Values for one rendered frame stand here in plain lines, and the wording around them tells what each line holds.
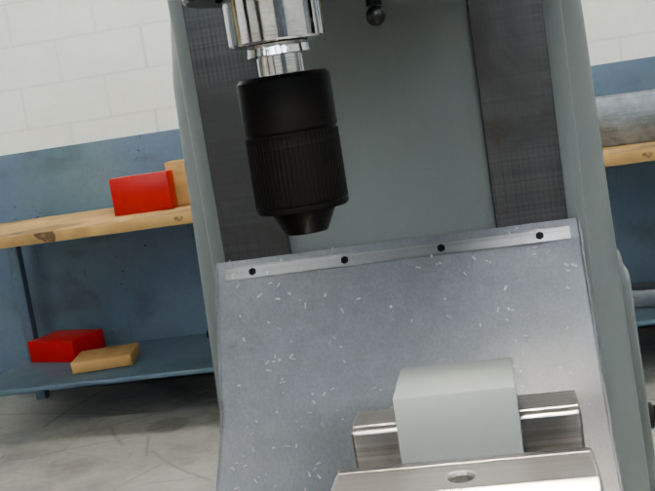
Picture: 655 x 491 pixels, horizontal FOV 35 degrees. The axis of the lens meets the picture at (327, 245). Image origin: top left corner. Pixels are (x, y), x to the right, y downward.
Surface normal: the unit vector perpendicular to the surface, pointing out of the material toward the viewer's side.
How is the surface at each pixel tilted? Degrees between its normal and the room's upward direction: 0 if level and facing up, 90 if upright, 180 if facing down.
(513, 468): 0
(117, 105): 90
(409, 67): 90
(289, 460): 44
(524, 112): 90
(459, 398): 90
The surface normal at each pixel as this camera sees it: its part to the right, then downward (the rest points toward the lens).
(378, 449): -0.14, 0.17
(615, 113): -0.35, 0.19
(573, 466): -0.15, -0.98
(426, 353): -0.21, -0.30
